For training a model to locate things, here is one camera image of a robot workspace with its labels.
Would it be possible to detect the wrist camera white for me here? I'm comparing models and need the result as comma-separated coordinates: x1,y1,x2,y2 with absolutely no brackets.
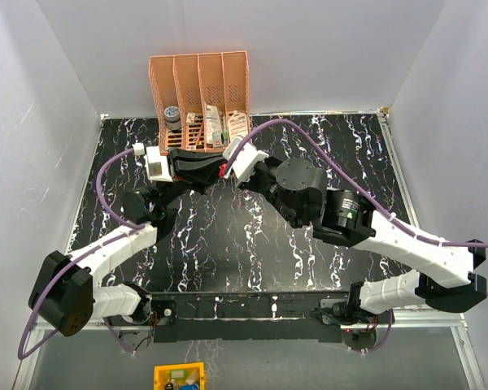
144,146,173,183
222,136,269,182

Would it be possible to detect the orange desk file organizer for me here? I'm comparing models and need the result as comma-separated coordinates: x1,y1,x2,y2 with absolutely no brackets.
148,50,250,155

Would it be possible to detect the round tin jar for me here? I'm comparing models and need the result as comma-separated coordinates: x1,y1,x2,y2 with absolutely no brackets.
163,106,181,132

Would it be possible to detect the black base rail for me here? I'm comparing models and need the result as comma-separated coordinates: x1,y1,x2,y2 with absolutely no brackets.
151,291,346,343

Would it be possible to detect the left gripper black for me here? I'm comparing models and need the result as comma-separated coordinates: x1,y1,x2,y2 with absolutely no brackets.
152,149,228,210

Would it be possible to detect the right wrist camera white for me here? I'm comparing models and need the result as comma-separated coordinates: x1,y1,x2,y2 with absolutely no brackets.
222,136,269,182

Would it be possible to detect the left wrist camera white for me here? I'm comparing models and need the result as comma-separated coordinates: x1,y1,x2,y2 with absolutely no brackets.
144,146,173,183

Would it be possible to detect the small card box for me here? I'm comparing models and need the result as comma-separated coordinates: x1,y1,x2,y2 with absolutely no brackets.
186,112,196,124

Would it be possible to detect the white label pouch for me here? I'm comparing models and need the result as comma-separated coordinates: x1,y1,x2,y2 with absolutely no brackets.
227,110,249,141

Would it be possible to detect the red handled keyring holder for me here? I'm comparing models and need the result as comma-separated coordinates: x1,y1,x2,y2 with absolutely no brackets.
219,162,231,179

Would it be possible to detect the pencil in organizer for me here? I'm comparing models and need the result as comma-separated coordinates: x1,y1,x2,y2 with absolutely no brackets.
195,121,204,147

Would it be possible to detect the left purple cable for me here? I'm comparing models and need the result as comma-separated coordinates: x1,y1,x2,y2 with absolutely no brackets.
18,144,147,361

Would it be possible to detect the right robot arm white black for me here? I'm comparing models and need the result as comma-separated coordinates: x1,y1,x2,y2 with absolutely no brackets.
233,156,487,325

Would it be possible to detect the purple cable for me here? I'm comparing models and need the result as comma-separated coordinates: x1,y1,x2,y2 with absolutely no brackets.
223,119,488,353
18,144,147,361

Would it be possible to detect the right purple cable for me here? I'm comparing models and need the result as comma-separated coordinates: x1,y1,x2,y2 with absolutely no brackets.
223,119,488,353

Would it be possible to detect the white tube package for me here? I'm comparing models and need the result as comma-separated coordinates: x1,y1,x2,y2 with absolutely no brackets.
204,104,222,148

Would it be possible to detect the yellow box with parts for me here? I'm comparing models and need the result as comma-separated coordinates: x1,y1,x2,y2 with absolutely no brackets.
153,362,207,390

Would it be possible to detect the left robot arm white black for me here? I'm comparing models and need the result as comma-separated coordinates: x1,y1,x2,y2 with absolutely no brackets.
28,143,226,336

